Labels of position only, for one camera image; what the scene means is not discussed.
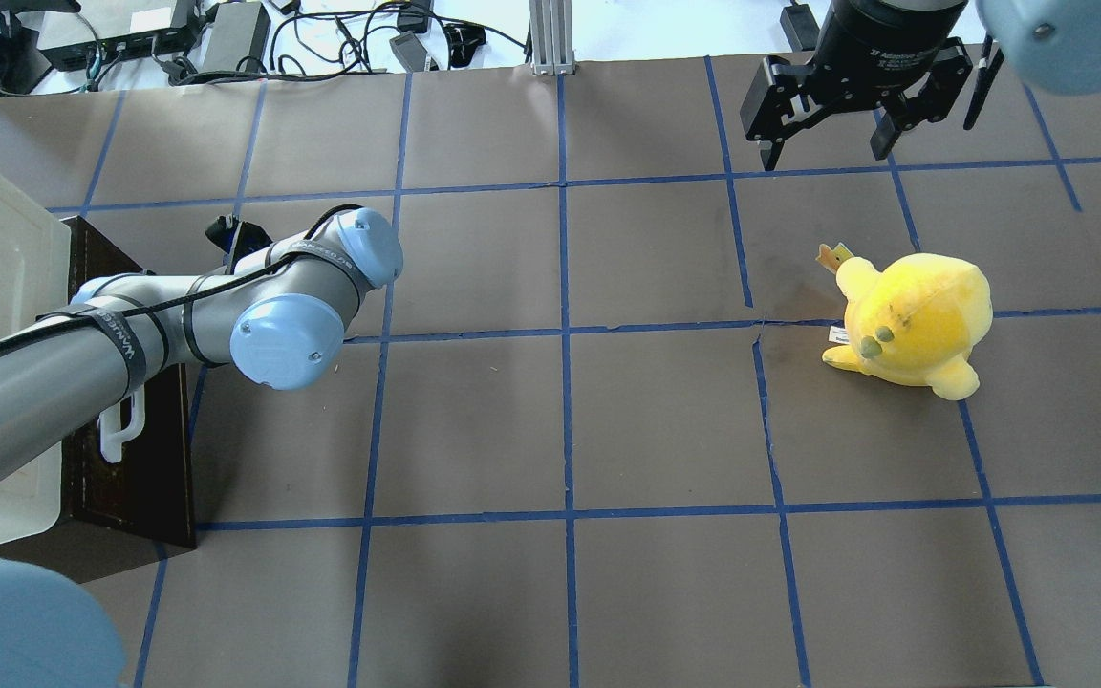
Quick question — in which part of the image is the yellow plush dinosaur toy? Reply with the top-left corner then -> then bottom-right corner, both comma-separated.
816,244 -> 993,401

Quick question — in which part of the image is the black gripper near toy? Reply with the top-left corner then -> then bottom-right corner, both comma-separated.
740,1 -> 973,173

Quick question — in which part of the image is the black gripper near drawer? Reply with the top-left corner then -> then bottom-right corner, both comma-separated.
205,215 -> 272,273

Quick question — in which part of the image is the dark brown wooden drawer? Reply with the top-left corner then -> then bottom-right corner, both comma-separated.
0,216 -> 198,555

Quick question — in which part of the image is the aluminium frame post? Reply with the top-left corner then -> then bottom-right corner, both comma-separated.
528,0 -> 577,75

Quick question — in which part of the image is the silver robot arm near drawer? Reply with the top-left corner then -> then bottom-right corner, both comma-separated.
0,204 -> 403,687

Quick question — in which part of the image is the white drawer handle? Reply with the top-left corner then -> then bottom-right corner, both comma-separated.
97,387 -> 148,465

